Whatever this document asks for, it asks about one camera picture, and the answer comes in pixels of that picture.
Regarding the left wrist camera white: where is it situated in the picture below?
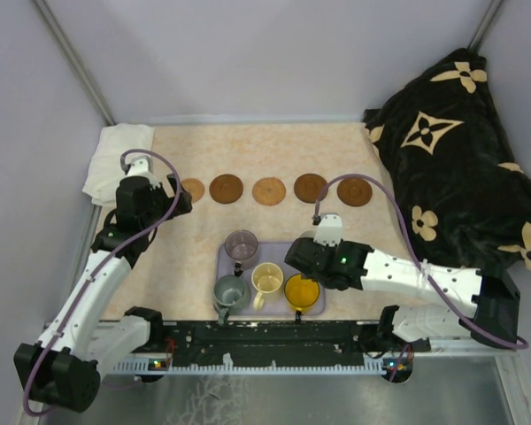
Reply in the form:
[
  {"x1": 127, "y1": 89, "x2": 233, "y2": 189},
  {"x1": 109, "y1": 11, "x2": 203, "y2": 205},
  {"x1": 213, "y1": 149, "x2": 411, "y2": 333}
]
[{"x1": 123, "y1": 156, "x2": 160, "y2": 187}]

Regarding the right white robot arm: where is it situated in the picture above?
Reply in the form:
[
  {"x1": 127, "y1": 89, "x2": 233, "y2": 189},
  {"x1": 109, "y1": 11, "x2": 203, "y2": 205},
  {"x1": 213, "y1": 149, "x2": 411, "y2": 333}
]
[{"x1": 285, "y1": 237, "x2": 528, "y2": 351}]

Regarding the amber yellow glass mug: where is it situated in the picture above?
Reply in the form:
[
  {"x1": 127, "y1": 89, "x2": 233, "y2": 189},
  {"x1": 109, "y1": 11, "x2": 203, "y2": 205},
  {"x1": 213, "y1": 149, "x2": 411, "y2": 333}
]
[{"x1": 284, "y1": 274, "x2": 320, "y2": 323}]

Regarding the cream yellow mug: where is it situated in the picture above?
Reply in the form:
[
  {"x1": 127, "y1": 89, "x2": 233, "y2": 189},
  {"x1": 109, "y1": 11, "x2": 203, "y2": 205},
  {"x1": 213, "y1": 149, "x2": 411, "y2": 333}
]
[{"x1": 250, "y1": 262, "x2": 284, "y2": 311}]

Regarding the white mug blue handle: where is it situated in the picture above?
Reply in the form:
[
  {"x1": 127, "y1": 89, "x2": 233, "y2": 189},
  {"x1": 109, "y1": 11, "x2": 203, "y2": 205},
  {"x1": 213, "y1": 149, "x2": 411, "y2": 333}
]
[{"x1": 301, "y1": 229, "x2": 317, "y2": 241}]

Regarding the lavender plastic tray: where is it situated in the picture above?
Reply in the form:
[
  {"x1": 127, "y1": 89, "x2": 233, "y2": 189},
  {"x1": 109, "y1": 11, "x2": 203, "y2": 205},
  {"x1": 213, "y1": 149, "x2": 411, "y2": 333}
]
[{"x1": 216, "y1": 242, "x2": 326, "y2": 319}]

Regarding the dark wooden coaster back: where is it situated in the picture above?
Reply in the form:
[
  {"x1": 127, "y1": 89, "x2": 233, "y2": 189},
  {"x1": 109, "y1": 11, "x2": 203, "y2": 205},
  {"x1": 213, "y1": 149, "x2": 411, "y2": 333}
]
[{"x1": 337, "y1": 177, "x2": 373, "y2": 207}]

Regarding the black floral blanket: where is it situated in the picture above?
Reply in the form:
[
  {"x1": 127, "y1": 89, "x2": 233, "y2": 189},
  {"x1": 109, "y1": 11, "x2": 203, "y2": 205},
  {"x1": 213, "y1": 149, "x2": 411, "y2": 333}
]
[{"x1": 363, "y1": 48, "x2": 531, "y2": 271}]

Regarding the white folded cloth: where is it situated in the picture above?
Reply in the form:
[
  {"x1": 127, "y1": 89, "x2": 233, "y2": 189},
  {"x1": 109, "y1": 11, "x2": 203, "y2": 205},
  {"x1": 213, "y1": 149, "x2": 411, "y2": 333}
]
[{"x1": 82, "y1": 123, "x2": 155, "y2": 206}]

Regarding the woven rattan coaster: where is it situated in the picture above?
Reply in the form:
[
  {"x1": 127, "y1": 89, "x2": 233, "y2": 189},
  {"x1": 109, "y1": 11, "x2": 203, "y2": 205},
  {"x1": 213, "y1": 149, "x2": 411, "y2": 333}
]
[
  {"x1": 252, "y1": 177, "x2": 286, "y2": 206},
  {"x1": 181, "y1": 178, "x2": 205, "y2": 204}
]

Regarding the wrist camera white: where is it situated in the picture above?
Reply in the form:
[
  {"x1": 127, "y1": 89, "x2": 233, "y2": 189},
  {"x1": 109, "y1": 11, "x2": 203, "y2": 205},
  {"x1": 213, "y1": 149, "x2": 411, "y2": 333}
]
[
  {"x1": 123, "y1": 156, "x2": 160, "y2": 187},
  {"x1": 313, "y1": 213, "x2": 343, "y2": 247}
]

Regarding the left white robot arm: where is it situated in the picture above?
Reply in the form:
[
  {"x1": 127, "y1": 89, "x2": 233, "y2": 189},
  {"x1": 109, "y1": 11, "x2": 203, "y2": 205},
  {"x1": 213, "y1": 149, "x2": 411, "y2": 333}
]
[{"x1": 13, "y1": 173, "x2": 192, "y2": 417}]

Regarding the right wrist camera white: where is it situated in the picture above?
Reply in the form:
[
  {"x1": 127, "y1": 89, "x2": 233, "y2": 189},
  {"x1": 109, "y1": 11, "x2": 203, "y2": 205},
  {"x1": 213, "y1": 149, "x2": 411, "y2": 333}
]
[{"x1": 313, "y1": 213, "x2": 343, "y2": 247}]

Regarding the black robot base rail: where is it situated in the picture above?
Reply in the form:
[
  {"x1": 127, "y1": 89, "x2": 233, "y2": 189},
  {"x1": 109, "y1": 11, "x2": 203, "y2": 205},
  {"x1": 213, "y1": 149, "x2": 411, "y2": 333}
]
[{"x1": 127, "y1": 316, "x2": 430, "y2": 383}]

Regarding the smoky purple glass mug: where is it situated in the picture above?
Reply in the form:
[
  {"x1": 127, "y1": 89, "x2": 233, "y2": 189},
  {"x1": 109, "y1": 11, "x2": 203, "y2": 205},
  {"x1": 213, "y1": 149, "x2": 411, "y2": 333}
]
[{"x1": 225, "y1": 230, "x2": 259, "y2": 277}]

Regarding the grey green mug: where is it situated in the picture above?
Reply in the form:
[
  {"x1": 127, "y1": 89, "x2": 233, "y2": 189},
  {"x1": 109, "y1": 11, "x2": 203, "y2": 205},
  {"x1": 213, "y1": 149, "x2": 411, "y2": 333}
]
[{"x1": 212, "y1": 275, "x2": 251, "y2": 326}]

